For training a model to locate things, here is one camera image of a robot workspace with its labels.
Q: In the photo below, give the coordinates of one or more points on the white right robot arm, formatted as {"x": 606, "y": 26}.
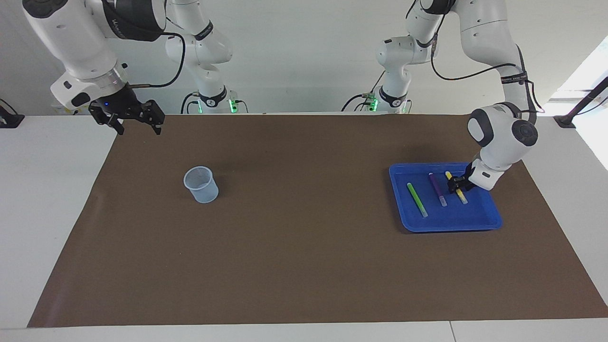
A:
{"x": 71, "y": 42}

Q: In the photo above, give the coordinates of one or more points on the black table clamp mount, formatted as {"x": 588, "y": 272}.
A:
{"x": 10, "y": 119}

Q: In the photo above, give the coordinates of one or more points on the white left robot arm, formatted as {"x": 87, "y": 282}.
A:
{"x": 498, "y": 137}

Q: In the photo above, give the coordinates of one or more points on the black stand with pole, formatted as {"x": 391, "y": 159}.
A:
{"x": 566, "y": 121}

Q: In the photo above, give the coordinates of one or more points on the green pen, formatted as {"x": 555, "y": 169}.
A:
{"x": 416, "y": 199}

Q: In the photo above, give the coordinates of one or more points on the purple pen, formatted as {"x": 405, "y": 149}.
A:
{"x": 437, "y": 188}

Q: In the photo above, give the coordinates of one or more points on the brown table mat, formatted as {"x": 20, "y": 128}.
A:
{"x": 304, "y": 266}

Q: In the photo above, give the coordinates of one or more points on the blue plastic tray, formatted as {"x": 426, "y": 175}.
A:
{"x": 456, "y": 216}

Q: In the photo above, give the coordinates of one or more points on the white power box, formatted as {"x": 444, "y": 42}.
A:
{"x": 64, "y": 111}

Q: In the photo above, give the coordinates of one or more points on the yellow pen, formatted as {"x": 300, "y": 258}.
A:
{"x": 461, "y": 196}

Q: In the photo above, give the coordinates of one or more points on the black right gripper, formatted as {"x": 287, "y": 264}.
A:
{"x": 122, "y": 107}

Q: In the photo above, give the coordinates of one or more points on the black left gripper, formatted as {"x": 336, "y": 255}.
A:
{"x": 469, "y": 178}

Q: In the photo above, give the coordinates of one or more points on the translucent plastic cup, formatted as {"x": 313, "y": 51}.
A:
{"x": 202, "y": 190}

